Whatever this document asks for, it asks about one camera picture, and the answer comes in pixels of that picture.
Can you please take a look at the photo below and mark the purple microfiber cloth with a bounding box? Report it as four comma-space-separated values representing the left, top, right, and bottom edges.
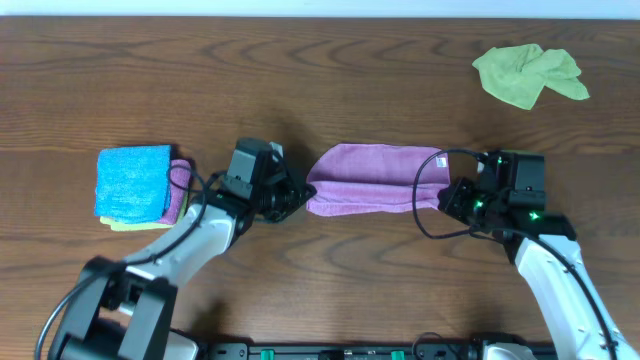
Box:
306, 144, 450, 217

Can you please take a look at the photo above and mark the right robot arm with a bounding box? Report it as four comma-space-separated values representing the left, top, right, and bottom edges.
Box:
438, 178, 639, 359

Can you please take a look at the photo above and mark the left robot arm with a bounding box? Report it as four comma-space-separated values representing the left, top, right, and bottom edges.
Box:
34, 166, 316, 360

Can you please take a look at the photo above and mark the folded purple cloth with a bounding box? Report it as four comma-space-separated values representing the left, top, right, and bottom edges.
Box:
158, 159, 191, 225

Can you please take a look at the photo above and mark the green microfiber cloth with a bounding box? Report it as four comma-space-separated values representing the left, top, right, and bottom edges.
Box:
472, 44, 590, 110

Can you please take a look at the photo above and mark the folded blue cloth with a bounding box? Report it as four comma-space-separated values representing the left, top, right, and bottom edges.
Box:
94, 145, 171, 224

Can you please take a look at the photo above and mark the folded yellow-green cloth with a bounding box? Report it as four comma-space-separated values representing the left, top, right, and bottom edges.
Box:
99, 195, 188, 232

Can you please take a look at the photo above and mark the right black cable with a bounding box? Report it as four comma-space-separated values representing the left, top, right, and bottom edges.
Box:
411, 148, 619, 360

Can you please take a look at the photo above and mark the black cable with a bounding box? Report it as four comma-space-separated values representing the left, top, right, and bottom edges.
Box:
411, 148, 619, 360
33, 163, 226, 360

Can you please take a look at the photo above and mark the left black cable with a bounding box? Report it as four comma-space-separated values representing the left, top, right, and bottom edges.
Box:
33, 163, 226, 360

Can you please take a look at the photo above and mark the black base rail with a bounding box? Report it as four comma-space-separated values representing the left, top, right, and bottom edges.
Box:
199, 332, 556, 360

